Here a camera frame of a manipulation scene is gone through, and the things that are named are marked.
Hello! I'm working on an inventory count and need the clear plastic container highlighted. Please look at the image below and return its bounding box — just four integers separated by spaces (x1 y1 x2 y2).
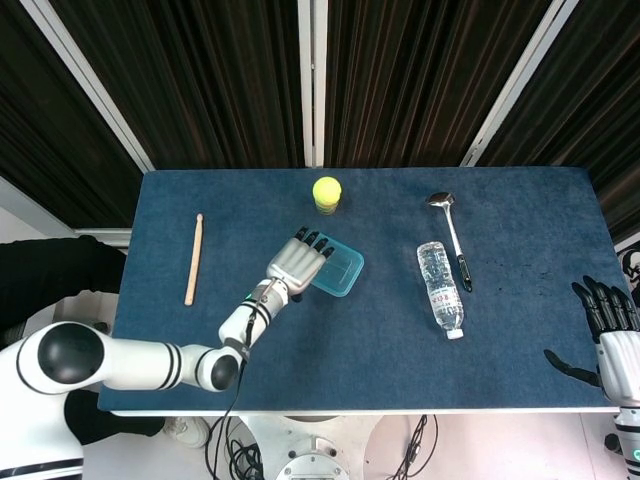
312 279 357 301

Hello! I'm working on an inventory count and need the white sneaker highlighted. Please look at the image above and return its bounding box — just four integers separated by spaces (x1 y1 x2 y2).
162 415 212 448

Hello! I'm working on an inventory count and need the black floor cable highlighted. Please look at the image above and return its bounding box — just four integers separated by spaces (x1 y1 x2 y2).
391 413 440 480
212 415 266 480

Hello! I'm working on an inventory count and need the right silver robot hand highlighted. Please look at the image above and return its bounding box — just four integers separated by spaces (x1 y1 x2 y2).
543 274 640 404

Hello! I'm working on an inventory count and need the white table frame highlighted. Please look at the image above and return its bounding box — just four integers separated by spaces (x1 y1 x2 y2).
107 407 621 419

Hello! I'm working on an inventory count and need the steel ladle black handle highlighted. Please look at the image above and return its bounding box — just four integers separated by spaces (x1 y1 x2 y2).
425 191 475 294

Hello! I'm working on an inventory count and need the clear plastic water bottle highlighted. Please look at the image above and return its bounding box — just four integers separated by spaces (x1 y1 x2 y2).
416 241 466 341

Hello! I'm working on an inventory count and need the white frame post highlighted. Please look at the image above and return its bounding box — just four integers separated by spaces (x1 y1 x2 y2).
459 0 579 169
297 0 329 169
19 0 154 174

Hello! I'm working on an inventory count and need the light wooden stick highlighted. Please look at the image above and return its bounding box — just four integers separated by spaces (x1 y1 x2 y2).
184 213 205 307

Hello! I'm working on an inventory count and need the white frame rail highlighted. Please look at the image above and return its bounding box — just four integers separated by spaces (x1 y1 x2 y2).
0 174 132 246

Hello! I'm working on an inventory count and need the dark pleated curtain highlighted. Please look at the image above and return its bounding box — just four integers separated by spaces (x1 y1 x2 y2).
47 0 307 171
0 0 144 230
474 0 640 246
322 0 554 170

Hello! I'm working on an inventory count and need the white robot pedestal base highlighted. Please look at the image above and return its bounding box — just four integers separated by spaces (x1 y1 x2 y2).
239 413 386 480

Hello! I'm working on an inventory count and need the black white printed sign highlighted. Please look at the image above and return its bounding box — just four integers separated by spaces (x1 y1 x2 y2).
616 246 640 297

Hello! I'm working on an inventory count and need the blue velvet table cloth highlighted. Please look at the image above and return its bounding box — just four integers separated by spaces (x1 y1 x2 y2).
97 167 632 416

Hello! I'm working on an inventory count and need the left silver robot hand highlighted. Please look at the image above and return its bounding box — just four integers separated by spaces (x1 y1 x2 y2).
264 226 335 297

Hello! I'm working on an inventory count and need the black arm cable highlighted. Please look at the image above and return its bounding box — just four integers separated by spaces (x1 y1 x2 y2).
205 294 265 480

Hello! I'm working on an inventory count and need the light blue plastic container lid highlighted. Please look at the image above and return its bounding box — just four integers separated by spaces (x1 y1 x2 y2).
310 231 366 301

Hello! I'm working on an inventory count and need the person in black clothes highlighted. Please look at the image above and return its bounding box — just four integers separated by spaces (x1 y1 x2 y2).
0 234 167 447

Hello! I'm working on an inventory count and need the yellow-green tennis ball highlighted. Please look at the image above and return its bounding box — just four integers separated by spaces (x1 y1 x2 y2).
312 177 344 206

